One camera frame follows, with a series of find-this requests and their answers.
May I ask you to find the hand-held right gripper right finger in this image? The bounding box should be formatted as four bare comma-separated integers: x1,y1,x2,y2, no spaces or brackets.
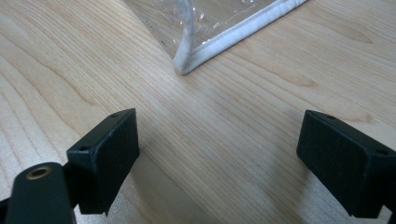
296,109,396,219

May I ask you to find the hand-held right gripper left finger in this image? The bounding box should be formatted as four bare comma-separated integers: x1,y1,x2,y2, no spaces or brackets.
65,107,141,217

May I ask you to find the transparent bag with white trim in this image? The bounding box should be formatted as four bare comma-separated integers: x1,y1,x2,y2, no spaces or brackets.
122,0,309,77

